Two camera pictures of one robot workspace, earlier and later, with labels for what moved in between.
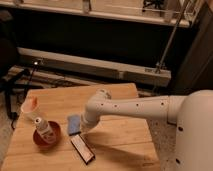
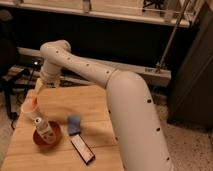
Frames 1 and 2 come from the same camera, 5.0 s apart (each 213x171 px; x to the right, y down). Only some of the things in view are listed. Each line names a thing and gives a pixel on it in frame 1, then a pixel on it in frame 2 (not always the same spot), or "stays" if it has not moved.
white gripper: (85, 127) -> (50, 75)
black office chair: (11, 76) stays
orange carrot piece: (34, 103) stays
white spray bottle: (45, 130) stays
